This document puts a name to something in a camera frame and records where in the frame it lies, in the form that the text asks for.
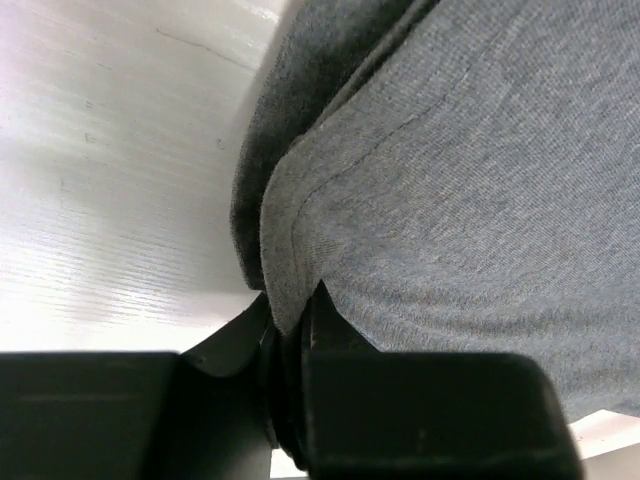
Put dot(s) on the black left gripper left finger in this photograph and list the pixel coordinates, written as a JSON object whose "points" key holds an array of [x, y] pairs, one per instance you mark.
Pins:
{"points": [[140, 415]]}

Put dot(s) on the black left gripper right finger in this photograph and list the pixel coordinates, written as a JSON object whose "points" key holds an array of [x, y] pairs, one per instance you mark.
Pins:
{"points": [[368, 414]]}

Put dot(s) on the grey shorts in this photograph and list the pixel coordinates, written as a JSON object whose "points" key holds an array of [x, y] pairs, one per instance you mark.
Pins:
{"points": [[461, 175]]}

